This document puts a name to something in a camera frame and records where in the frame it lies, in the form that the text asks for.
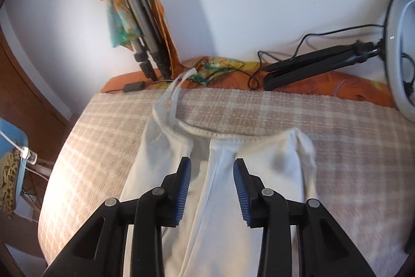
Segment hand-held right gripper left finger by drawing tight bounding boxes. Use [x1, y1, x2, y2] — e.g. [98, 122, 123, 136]
[42, 157, 192, 277]

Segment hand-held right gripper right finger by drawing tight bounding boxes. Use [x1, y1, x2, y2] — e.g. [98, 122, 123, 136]
[233, 158, 373, 277]

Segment white pants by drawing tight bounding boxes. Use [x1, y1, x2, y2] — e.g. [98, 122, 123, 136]
[119, 68, 318, 277]

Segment beige plaid blanket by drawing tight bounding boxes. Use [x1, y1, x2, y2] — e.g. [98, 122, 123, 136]
[38, 88, 415, 277]

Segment black power adapter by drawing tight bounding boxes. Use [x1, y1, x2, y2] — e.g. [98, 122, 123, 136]
[123, 82, 146, 93]

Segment orange patterned bedsheet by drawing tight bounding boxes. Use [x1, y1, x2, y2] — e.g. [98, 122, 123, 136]
[101, 56, 397, 108]

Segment black folded light stand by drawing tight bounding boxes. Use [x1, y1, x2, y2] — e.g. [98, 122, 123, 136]
[261, 41, 386, 92]

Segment blue chair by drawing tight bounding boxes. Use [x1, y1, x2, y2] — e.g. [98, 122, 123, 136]
[0, 117, 29, 216]

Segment leopard print cloth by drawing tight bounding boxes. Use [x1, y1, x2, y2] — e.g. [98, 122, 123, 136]
[0, 150, 22, 220]

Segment grey folded tripod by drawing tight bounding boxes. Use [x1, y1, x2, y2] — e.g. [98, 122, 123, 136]
[104, 0, 172, 82]

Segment orange floral cloth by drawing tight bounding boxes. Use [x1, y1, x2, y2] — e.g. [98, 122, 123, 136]
[86, 0, 182, 70]

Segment black cable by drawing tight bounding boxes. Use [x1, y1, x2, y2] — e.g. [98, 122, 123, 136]
[207, 24, 390, 91]

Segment white charger cable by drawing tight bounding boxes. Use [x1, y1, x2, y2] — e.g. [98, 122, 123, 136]
[0, 131, 52, 177]

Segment white ring light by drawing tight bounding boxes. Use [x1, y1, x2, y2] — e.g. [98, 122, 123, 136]
[384, 0, 415, 122]

